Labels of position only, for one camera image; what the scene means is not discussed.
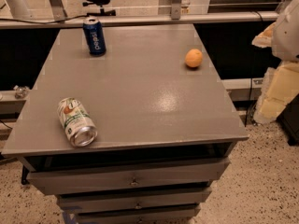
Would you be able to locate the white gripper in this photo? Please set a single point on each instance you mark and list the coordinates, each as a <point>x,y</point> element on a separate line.
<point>287,36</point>

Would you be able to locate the orange fruit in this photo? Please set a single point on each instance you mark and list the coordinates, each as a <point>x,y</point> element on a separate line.
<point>194,58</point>

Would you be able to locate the blue pepsi can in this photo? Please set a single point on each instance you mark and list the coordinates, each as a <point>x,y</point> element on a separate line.
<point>93,31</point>

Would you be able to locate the white green soda can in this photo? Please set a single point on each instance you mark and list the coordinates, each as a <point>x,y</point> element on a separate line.
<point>76,122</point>

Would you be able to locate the grey drawer cabinet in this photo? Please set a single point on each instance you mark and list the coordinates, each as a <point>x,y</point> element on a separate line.
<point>146,105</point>

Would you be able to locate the middle grey drawer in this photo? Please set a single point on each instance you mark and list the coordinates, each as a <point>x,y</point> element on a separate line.
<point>134,200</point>

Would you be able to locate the grey drawer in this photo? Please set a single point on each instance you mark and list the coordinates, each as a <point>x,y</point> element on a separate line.
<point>134,200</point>
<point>128,176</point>
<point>139,216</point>

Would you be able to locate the bottom grey drawer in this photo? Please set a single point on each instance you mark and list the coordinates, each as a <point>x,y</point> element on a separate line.
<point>139,216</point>

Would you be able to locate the top grey drawer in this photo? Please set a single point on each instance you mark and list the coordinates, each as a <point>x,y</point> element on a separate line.
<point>128,176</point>

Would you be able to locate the small crumpled clear object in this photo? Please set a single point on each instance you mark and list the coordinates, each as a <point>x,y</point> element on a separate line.
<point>21,92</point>

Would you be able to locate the grey metal rail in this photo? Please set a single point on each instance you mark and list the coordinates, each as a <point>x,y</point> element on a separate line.
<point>113,21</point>

